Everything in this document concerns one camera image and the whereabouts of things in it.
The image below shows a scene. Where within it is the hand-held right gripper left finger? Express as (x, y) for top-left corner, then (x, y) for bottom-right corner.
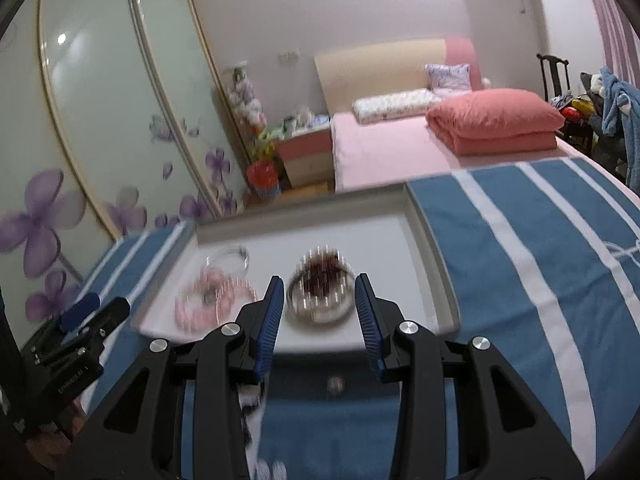
(55, 275), (286, 480)

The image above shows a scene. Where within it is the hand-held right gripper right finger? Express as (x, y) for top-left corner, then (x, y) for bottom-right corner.
(354, 274), (586, 480)

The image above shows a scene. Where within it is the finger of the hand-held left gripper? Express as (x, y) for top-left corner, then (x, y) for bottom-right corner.
(75, 298), (132, 356)
(57, 294), (101, 334)

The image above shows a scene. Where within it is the white shallow tray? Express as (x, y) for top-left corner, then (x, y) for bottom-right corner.
(135, 180), (461, 353)

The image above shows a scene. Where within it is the dark red bead bracelet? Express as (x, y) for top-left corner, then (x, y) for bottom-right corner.
(286, 246), (359, 330)

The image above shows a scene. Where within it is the pink bead bracelet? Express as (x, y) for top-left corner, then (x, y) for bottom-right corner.
(174, 267), (258, 333)

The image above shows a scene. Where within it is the clear bead bracelet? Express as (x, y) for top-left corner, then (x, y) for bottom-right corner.
(206, 245), (251, 277)

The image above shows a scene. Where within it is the blue white striped cloth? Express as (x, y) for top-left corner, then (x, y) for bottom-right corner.
(65, 157), (640, 480)

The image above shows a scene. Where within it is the red lined trash bin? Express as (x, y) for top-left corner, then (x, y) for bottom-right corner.
(246, 160), (281, 204)

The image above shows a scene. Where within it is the pink sheeted bed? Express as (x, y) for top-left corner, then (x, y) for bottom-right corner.
(330, 110), (631, 193)

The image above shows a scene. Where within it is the pink beige nightstand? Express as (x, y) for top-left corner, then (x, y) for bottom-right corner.
(276, 127), (335, 190)

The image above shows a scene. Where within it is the floral sliding door wardrobe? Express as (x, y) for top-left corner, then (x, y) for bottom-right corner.
(0, 0), (251, 331)

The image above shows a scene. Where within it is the white patterned pillow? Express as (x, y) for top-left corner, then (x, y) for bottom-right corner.
(352, 88), (441, 123)

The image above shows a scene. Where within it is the plush toy tower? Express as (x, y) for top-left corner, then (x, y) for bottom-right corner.
(225, 62), (276, 161)

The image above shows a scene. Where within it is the folded salmon pink duvet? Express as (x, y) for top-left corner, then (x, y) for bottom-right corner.
(426, 88), (566, 156)

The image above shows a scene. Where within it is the beige pink headboard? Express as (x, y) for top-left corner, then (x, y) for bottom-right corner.
(314, 36), (483, 116)

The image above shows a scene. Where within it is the purple patterned pillow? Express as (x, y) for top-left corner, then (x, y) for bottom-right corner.
(425, 63), (472, 93)

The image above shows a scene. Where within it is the colourful toy pile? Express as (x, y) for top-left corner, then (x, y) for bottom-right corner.
(557, 95), (601, 123)

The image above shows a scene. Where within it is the dark wooden chair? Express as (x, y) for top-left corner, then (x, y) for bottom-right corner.
(536, 53), (573, 98)

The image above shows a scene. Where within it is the blue fleece robe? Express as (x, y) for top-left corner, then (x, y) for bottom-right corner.
(597, 66), (640, 186)

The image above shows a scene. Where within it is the pink curtain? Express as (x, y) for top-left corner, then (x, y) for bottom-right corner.
(575, 0), (640, 66)

